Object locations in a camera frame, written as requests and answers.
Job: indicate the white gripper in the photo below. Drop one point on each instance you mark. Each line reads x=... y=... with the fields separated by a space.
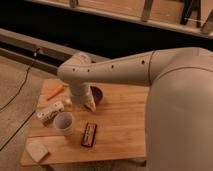
x=82 y=94

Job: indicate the dark ceramic bowl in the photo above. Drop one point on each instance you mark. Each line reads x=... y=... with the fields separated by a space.
x=97 y=94

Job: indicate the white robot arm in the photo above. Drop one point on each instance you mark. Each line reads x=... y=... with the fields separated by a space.
x=179 y=107

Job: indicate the black red rectangular case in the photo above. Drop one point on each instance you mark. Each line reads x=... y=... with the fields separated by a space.
x=89 y=135

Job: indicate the white plastic cup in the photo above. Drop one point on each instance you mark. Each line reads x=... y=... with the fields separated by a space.
x=63 y=123

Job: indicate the orange carrot toy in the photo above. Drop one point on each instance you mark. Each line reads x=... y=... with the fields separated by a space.
x=55 y=92

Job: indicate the beige sponge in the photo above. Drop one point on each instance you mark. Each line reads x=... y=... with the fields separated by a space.
x=36 y=150

